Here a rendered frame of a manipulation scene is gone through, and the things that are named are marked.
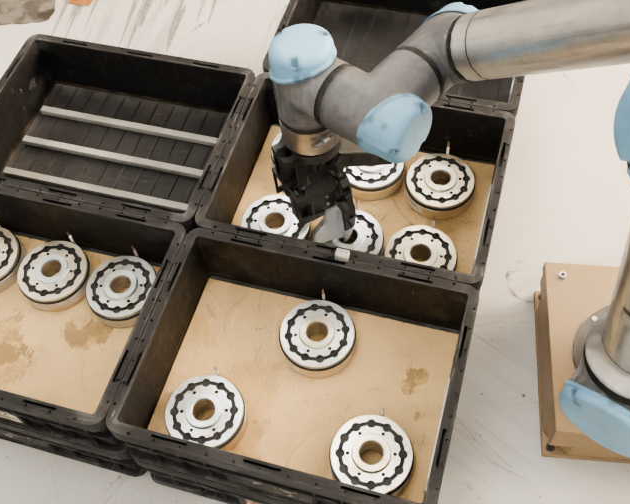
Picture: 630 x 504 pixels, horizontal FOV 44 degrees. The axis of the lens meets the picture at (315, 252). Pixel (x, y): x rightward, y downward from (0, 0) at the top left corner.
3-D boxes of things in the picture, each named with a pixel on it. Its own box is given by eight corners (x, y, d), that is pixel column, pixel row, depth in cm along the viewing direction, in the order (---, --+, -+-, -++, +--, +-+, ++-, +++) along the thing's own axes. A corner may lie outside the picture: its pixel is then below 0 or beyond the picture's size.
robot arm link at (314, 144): (320, 81, 98) (354, 121, 94) (323, 107, 102) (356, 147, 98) (267, 106, 97) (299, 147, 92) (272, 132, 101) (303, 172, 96)
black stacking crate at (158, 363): (470, 329, 110) (479, 289, 101) (426, 543, 96) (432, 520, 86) (206, 270, 118) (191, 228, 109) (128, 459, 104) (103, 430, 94)
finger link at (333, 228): (314, 255, 115) (301, 210, 108) (349, 237, 116) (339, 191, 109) (324, 268, 113) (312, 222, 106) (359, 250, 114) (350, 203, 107)
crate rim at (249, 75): (260, 80, 125) (258, 69, 123) (193, 234, 110) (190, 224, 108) (36, 42, 133) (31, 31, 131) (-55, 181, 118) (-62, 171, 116)
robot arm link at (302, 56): (307, 78, 83) (249, 47, 87) (317, 148, 92) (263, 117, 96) (354, 36, 86) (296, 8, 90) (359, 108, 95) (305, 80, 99)
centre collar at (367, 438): (395, 440, 97) (396, 439, 97) (385, 478, 95) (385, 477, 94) (357, 429, 98) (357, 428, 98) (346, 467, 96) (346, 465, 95)
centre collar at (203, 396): (228, 397, 102) (227, 395, 101) (216, 433, 99) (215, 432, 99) (192, 389, 103) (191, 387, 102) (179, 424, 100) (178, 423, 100)
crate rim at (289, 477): (479, 295, 102) (482, 286, 100) (432, 526, 87) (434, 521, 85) (193, 234, 110) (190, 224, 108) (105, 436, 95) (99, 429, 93)
